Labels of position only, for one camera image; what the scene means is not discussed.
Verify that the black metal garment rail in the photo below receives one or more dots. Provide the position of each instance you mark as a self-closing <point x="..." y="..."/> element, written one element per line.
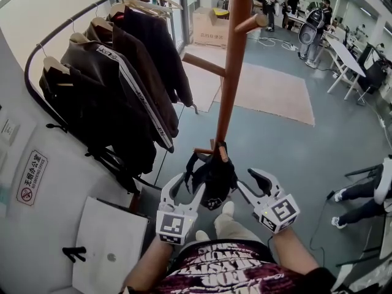
<point x="28" y="75"/>

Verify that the white power strip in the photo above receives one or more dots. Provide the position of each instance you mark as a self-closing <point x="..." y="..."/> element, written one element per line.
<point x="289" y="46"/>
<point x="382" y="121"/>

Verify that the black metal frame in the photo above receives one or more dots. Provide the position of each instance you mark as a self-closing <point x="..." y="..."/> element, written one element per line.
<point x="364" y="171"/>

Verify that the dark maroon jacket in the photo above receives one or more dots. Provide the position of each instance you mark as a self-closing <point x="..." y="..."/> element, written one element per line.
<point x="156" y="41"/>

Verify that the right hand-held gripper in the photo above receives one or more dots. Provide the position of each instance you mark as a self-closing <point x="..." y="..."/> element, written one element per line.
<point x="280" y="213"/>

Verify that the white table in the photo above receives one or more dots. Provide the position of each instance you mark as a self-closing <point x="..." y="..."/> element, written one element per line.
<point x="346" y="55"/>

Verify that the person's right forearm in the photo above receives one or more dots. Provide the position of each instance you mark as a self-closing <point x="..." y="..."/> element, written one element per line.
<point x="294" y="253"/>

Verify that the black jacket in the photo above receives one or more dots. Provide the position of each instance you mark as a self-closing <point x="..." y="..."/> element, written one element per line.
<point x="92" y="118"/>

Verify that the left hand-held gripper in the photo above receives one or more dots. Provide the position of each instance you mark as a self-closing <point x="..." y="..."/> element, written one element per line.
<point x="171" y="225"/>

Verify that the red and white wall sign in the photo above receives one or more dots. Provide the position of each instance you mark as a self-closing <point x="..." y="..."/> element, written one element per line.
<point x="32" y="178"/>

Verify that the beige floor rug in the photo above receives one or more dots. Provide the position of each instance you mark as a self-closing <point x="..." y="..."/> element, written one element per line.
<point x="269" y="93"/>

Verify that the white wall notice card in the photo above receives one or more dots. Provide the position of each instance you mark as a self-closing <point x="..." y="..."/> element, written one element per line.
<point x="8" y="130"/>

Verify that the black bag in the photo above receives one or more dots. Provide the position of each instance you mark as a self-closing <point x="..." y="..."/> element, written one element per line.
<point x="214" y="179"/>

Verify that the person's beige trousers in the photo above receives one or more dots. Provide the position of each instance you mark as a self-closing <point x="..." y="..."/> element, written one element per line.
<point x="232" y="228"/>

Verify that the brown jacket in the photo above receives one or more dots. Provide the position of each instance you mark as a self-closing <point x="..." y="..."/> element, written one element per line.
<point x="134" y="60"/>

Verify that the brown cardboard box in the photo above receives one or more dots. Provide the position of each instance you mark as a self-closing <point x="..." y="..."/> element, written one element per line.
<point x="208" y="32"/>

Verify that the small black stand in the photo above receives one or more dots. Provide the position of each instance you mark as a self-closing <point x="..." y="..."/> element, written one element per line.
<point x="73" y="251"/>

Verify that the person's white shoe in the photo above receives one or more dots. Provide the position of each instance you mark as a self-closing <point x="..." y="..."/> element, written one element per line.
<point x="202" y="235"/>
<point x="228" y="208"/>

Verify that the wooden coat stand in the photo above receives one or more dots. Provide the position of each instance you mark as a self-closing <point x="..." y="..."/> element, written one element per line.
<point x="235" y="57"/>

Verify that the dark jacket with white stripe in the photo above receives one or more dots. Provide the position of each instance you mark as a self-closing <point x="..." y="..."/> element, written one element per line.
<point x="92" y="57"/>

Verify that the row of wooden hangers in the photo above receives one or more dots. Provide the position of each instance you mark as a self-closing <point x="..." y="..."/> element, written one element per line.
<point x="55" y="63"/>

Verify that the person's left forearm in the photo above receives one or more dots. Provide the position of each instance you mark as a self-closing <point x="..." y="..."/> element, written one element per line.
<point x="147" y="265"/>

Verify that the yellow plastic bag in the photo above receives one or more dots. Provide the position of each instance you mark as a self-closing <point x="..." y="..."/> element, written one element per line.
<point x="220" y="12"/>

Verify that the person's maroon printed t-shirt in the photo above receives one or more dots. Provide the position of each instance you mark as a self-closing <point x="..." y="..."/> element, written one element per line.
<point x="220" y="268"/>

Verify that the person's right white shoe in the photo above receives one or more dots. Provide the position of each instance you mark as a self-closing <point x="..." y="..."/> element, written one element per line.
<point x="228" y="208"/>

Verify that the pale floor mat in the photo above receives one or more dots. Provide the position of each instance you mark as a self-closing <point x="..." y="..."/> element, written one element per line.
<point x="199" y="84"/>

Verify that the white oval frame pack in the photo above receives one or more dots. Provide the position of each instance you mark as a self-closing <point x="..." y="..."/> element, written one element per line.
<point x="309" y="32"/>

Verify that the white square panel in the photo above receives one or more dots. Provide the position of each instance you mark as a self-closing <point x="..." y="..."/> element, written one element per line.
<point x="101" y="225"/>

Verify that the person's left white shoe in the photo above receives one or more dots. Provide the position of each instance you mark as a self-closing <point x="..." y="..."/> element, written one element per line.
<point x="202" y="235"/>

